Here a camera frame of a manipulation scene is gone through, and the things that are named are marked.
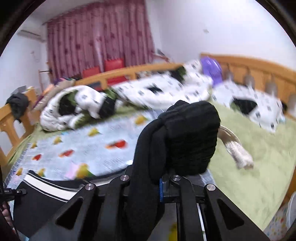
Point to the white floral pillow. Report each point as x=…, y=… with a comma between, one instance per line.
x=260, y=107

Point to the person's left hand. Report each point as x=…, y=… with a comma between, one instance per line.
x=5, y=209

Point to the black pants with white stripes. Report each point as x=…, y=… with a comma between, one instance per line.
x=181, y=141

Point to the white floral green quilt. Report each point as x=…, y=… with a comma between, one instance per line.
x=76, y=105

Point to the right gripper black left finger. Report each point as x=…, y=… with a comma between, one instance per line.
x=88, y=216

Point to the dark cloth on bedpost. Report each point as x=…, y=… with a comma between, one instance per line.
x=18, y=103

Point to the green bed sheet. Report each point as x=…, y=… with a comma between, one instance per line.
x=260, y=190

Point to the red chair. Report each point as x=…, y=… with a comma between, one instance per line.
x=91, y=71
x=114, y=64

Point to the pink striped curtain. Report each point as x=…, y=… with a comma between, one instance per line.
x=88, y=36

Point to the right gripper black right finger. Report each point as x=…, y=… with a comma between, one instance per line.
x=205, y=213

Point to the wooden bed frame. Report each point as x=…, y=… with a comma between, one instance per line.
x=261, y=75

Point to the fruit print plastic table cover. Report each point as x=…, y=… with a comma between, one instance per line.
x=100, y=149

